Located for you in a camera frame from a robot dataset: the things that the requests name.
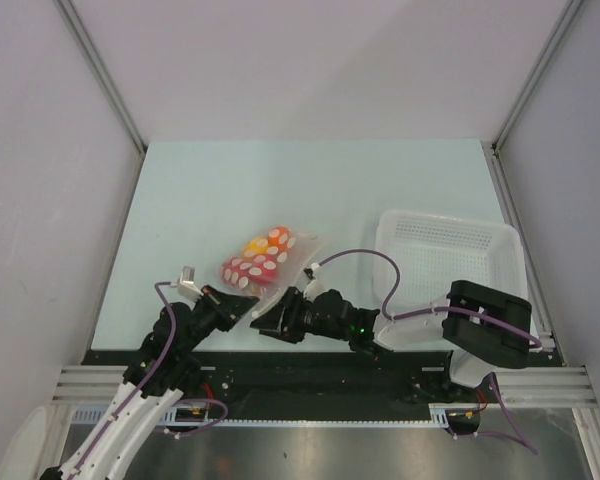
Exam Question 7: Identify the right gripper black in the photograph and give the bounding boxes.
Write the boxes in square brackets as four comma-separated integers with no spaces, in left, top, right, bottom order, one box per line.
[251,285,350,343]

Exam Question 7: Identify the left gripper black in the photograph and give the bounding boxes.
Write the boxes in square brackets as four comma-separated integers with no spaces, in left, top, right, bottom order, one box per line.
[177,284,258,357]

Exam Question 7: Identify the clear polka dot zip bag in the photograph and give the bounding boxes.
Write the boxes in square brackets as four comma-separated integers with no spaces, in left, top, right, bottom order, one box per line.
[218,225,328,320]

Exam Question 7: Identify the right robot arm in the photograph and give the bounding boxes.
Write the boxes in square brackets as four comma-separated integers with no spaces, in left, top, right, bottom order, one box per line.
[250,280,541,401]

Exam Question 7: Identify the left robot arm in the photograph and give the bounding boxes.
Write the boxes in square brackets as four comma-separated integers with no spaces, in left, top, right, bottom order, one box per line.
[41,282,259,479]

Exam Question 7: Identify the red fake fruit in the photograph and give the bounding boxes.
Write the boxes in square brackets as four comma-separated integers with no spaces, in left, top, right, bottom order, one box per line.
[219,254,280,289]

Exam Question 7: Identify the yellow fake fruit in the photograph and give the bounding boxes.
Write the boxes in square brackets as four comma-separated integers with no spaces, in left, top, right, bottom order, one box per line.
[242,236,269,258]

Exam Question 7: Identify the orange fake fruit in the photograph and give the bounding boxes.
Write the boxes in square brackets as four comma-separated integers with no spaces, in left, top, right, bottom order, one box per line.
[266,226,295,254]

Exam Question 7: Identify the white perforated plastic basket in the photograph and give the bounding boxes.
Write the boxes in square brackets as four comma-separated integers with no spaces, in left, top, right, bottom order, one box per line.
[372,210,528,318]

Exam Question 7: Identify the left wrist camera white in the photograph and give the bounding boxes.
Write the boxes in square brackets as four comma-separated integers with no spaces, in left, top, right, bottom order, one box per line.
[172,266,202,302]

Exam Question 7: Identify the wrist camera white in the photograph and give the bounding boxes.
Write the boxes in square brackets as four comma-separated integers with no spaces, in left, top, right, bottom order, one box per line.
[172,266,202,302]
[303,262,326,301]

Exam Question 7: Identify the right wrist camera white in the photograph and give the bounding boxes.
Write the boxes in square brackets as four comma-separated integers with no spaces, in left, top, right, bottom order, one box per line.
[303,262,326,301]

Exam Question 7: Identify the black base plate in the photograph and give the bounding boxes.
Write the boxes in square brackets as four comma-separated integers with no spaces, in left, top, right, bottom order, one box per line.
[82,349,566,422]

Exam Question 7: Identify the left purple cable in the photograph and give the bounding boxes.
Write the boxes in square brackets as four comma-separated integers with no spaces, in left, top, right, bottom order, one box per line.
[64,280,181,476]

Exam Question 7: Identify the purple cable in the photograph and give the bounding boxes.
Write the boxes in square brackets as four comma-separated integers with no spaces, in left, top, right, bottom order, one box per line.
[312,248,541,455]
[64,280,181,476]

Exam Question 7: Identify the white slotted cable duct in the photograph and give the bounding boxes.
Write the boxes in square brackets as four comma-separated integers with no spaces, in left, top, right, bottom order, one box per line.
[72,402,481,429]

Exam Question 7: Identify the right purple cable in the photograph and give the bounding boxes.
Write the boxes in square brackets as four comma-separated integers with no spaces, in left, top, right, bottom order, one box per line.
[312,248,541,455]

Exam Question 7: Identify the right aluminium side rail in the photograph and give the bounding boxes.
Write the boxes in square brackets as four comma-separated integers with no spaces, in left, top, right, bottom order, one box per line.
[482,142,558,351]

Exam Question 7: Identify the left aluminium frame post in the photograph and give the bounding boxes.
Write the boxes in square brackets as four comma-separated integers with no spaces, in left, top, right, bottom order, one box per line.
[52,0,148,158]

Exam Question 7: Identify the aluminium frame post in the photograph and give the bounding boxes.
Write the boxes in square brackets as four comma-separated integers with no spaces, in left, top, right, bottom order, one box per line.
[491,0,587,155]
[52,0,148,158]

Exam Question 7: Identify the right aluminium frame post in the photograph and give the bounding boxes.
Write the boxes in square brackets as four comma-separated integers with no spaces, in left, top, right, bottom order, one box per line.
[491,0,587,155]

